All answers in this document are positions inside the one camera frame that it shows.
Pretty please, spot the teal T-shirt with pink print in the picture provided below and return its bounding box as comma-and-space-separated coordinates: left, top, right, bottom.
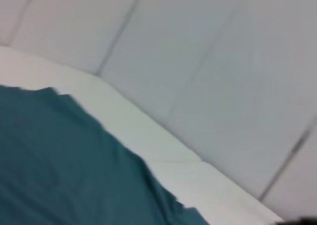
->
0, 86, 209, 225

